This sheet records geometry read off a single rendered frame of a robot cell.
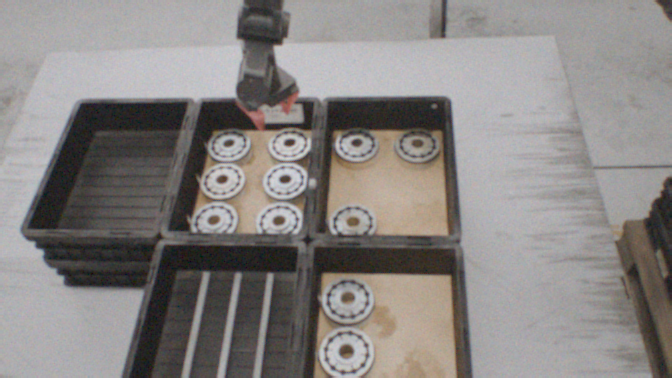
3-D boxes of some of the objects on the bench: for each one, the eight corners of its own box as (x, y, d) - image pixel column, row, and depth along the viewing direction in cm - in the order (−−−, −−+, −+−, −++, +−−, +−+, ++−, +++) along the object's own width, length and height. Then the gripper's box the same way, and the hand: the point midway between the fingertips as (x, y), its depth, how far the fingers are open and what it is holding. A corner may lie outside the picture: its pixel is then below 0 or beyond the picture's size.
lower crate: (109, 159, 170) (93, 129, 160) (216, 159, 167) (206, 129, 158) (62, 290, 145) (40, 263, 136) (187, 292, 143) (172, 265, 133)
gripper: (272, 39, 116) (284, 99, 128) (225, 68, 112) (242, 127, 124) (295, 57, 112) (305, 116, 125) (248, 87, 109) (262, 145, 121)
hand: (273, 119), depth 124 cm, fingers open, 6 cm apart
